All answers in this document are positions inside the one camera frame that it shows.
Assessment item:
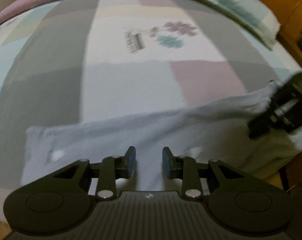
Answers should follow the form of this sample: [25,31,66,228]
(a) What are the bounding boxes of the grey patterned pyjama trousers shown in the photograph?
[21,82,302,191]

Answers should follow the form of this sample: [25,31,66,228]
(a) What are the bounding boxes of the checked patchwork bed sheet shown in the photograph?
[0,0,300,220]

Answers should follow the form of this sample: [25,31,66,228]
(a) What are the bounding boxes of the checked pastel pillow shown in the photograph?
[198,0,281,50]

